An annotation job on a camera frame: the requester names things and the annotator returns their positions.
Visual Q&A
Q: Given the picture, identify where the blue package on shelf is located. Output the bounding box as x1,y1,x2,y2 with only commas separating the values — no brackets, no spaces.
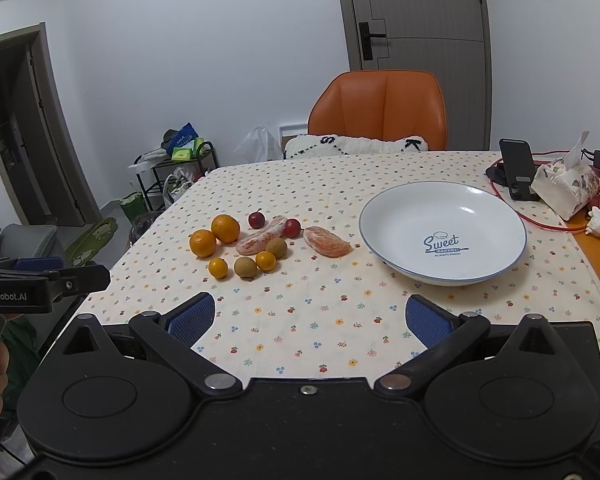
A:
161,122,198,155

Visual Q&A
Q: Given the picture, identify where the large orange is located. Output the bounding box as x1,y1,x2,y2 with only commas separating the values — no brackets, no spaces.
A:
189,229,216,258
211,214,242,245

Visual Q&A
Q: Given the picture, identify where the black door handle lock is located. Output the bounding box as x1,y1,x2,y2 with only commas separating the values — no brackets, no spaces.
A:
358,22,389,70

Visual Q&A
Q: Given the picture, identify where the green package on shelf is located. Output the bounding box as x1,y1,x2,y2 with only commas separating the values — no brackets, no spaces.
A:
171,146,195,162

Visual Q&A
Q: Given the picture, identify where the green floor mat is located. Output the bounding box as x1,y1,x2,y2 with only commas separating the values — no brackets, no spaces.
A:
65,217,118,268

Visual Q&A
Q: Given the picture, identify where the floral tablecloth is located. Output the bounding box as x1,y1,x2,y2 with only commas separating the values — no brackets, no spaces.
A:
82,152,600,379

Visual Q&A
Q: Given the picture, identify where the small kumquat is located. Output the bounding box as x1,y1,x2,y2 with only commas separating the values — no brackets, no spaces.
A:
256,250,277,273
208,258,228,280

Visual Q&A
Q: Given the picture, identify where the red cherry apple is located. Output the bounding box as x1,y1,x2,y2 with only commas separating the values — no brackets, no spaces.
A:
283,218,302,240
248,209,266,230

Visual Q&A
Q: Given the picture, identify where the orange leather chair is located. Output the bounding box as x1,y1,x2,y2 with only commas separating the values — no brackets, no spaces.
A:
308,70,449,151

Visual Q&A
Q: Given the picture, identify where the black metal shelf rack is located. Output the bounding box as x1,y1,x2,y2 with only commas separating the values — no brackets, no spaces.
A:
128,139,220,211

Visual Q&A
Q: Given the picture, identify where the green paper bag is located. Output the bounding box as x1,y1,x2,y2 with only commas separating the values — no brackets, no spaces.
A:
119,192,147,222

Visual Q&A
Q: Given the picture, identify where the grey sofa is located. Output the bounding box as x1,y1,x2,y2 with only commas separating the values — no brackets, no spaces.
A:
0,223,65,258

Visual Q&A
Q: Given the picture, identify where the white plate blue rim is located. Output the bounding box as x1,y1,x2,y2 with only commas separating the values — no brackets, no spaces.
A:
358,181,527,287

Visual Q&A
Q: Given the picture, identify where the green brown kiwi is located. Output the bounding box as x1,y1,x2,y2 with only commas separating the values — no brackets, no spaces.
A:
265,237,288,260
234,257,259,280

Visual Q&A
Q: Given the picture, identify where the white plastic bag by wall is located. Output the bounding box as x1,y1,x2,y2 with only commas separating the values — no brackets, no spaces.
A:
234,126,284,164

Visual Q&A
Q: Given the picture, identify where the grey door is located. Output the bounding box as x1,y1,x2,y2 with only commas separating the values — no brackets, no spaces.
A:
340,0,492,150

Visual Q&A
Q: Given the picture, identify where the white fluffy cushion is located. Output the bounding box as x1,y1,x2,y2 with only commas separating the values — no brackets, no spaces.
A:
284,134,429,159

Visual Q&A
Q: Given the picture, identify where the black phone on stand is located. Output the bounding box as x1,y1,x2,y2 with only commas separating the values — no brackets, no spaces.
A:
498,139,540,202

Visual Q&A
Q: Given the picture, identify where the peeled pomelo segment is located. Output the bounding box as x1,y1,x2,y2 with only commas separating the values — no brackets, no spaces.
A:
303,226,352,258
236,216,287,256

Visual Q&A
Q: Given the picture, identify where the red cable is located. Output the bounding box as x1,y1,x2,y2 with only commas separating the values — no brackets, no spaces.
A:
484,148,600,233

